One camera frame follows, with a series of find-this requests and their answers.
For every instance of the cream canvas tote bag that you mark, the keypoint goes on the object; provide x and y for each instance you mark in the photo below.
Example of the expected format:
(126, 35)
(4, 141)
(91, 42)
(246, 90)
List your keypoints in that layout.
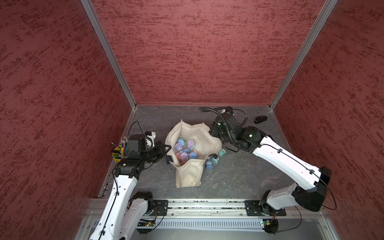
(189, 172)

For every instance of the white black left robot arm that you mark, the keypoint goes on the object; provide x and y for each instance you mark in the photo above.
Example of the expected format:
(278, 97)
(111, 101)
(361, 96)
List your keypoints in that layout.
(123, 212)

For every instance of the small black device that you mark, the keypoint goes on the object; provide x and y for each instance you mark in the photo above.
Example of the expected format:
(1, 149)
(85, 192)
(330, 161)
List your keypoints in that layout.
(260, 119)

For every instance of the purple hourglass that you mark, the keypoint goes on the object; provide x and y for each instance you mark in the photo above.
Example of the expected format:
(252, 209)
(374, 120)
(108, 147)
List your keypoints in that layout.
(180, 149)
(191, 145)

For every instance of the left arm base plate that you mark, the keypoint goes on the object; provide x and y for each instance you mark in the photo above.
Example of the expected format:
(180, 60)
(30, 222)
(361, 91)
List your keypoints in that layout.
(157, 208)

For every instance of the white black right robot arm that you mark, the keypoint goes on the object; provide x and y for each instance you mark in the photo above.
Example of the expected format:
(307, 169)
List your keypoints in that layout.
(310, 185)

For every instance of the purple hourglass front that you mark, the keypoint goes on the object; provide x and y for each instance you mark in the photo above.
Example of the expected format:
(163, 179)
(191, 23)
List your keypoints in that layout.
(191, 145)

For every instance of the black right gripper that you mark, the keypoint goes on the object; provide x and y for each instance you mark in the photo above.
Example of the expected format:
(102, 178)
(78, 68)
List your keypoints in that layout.
(213, 129)

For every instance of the yellow pencil holder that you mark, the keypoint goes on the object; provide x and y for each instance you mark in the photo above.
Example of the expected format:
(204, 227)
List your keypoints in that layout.
(120, 151)

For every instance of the purple hourglass back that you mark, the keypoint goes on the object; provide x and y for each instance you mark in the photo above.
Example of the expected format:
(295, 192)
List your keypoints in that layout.
(180, 149)

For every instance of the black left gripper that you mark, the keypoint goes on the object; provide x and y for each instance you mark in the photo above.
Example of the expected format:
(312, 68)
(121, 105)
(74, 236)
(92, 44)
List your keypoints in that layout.
(161, 153)

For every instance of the aluminium front rail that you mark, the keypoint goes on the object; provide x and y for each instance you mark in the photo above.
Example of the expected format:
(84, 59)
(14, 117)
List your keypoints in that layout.
(230, 208)

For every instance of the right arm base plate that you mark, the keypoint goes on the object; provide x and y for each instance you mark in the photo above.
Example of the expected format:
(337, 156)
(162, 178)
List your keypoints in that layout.
(256, 209)

